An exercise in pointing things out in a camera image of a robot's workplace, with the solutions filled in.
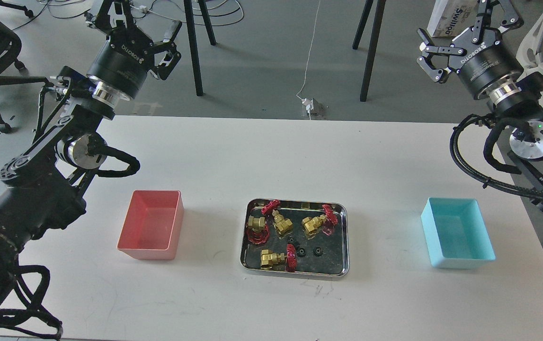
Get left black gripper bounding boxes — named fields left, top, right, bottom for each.
left=85, top=0, right=182, bottom=99

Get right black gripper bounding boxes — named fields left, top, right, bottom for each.
left=416, top=0, right=525, bottom=100

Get brass valve red handle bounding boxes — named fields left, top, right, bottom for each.
left=246, top=215, right=269, bottom=245

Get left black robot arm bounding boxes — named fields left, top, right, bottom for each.
left=0, top=0, right=182, bottom=341

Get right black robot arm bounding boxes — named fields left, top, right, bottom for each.
left=417, top=0, right=543, bottom=213

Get cardboard box with label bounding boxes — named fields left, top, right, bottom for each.
left=427, top=0, right=478, bottom=37

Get pink plastic box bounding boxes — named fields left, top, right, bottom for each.
left=117, top=190, right=184, bottom=260

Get blue plastic box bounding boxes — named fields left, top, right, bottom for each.
left=421, top=197, right=496, bottom=269

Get brass valve upper middle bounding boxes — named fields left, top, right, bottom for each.
left=262, top=199, right=294, bottom=238

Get brass valve upper right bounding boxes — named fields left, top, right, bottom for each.
left=302, top=204, right=339, bottom=239

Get brass valve bottom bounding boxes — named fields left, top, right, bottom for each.
left=260, top=246, right=297, bottom=272

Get black stand legs left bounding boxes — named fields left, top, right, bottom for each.
left=183, top=0, right=218, bottom=97

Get black stand legs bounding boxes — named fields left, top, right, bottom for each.
left=352, top=0, right=386, bottom=102
left=183, top=0, right=218, bottom=97

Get black stand legs right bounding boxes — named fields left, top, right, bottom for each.
left=352, top=0, right=386, bottom=102

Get white power adapter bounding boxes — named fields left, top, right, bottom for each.
left=301, top=99, right=325, bottom=119

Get metal tray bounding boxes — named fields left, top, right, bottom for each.
left=240, top=198, right=349, bottom=277

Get floor cable bundle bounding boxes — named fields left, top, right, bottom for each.
left=37, top=0, right=244, bottom=27

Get white cable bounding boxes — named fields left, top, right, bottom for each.
left=296, top=0, right=322, bottom=101

